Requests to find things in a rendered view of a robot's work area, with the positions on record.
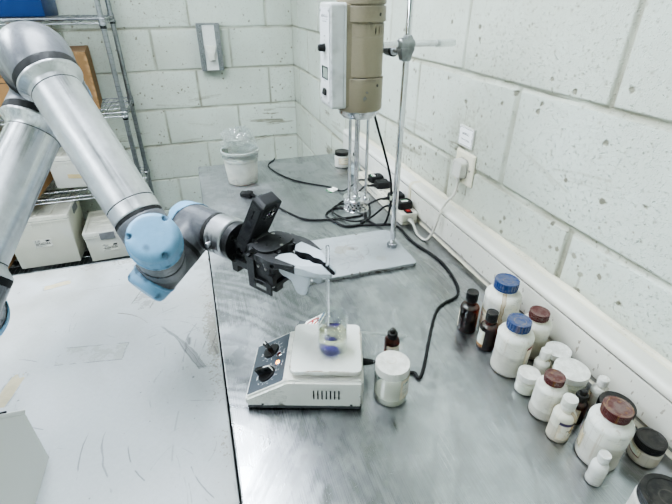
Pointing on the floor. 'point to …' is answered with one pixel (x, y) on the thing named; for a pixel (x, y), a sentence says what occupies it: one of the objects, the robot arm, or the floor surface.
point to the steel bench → (497, 450)
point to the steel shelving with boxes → (41, 253)
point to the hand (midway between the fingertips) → (326, 267)
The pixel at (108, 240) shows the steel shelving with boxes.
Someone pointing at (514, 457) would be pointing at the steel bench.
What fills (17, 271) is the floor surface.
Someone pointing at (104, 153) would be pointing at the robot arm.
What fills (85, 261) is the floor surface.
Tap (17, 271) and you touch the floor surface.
